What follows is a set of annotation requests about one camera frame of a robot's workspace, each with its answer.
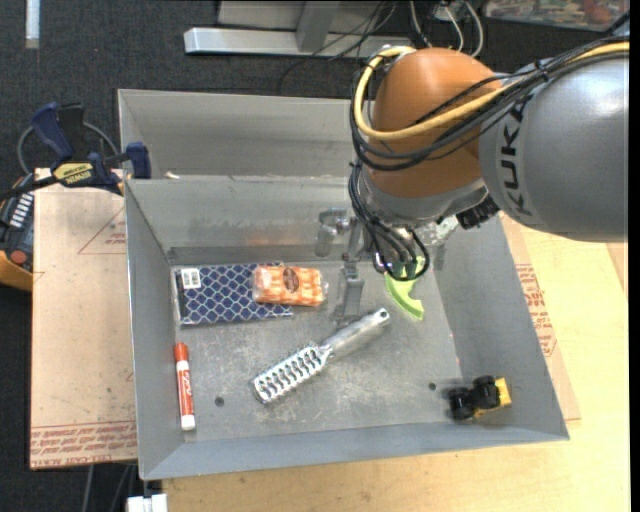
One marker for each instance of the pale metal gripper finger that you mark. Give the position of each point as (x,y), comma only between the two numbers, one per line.
(350,300)
(326,239)

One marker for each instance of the lime green curved piece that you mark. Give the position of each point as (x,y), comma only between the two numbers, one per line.
(406,300)

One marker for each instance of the orange snack packet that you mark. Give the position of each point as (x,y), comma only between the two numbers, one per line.
(290,286)

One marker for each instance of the silver vented hairbrush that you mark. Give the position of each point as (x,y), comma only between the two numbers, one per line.
(310,361)

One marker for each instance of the grey metal bin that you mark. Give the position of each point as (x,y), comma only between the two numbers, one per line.
(350,400)

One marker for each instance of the blue patterned flat packet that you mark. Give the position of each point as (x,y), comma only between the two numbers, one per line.
(220,300)

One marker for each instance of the yellow and black toy truck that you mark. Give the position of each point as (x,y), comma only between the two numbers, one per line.
(481,398)

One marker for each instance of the orange and white marker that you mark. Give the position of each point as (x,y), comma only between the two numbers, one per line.
(184,385)

